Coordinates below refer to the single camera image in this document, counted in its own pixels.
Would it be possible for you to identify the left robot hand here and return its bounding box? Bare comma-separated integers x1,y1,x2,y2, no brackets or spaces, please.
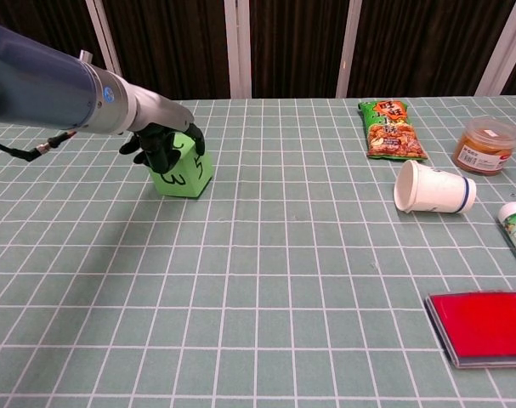
118,83,207,173

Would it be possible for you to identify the green numbered foam cube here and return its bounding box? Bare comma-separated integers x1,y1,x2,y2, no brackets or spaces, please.
149,132,215,200

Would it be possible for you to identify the green grid tablecloth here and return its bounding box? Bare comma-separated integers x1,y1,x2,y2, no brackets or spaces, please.
0,94,516,408

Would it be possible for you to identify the green snack packet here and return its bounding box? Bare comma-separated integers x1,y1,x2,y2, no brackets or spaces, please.
357,99,428,161

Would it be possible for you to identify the white paper cup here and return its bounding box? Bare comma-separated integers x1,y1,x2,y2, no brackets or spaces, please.
394,159,478,214

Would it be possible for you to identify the clear jar with orange contents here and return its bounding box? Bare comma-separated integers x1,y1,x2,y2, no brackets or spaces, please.
453,117,516,175

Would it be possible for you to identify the red ink pad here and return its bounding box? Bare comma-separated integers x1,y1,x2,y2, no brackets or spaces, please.
423,290,516,370

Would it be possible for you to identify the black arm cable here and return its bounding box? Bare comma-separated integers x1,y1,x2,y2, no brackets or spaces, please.
0,130,78,162

